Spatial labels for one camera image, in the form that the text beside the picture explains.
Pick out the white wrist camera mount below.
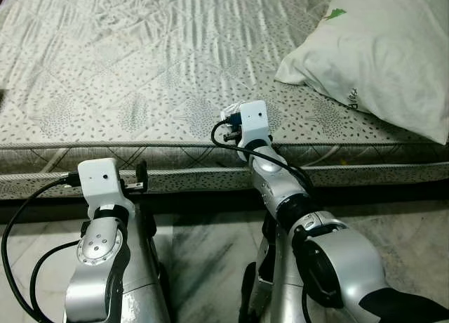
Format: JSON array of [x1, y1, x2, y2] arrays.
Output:
[[239, 100, 271, 145], [77, 158, 138, 218]]

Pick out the silver robot left leg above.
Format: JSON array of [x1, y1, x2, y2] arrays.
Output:
[[130, 197, 174, 323]]

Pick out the white quilted mattress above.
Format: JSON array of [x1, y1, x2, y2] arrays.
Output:
[[0, 0, 449, 199]]

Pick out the silver robot right leg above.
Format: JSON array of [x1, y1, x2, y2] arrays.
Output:
[[239, 214, 292, 323]]

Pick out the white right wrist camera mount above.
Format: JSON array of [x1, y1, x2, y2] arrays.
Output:
[[239, 100, 271, 145]]

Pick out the white pillow green tree print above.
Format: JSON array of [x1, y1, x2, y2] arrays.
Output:
[[275, 0, 449, 145]]

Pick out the silver robot leg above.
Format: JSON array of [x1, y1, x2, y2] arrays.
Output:
[[239, 214, 292, 323], [130, 197, 174, 323]]

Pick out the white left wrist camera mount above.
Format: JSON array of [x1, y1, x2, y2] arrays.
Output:
[[77, 158, 138, 218]]

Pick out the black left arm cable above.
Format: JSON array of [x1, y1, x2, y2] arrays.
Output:
[[0, 172, 81, 323]]

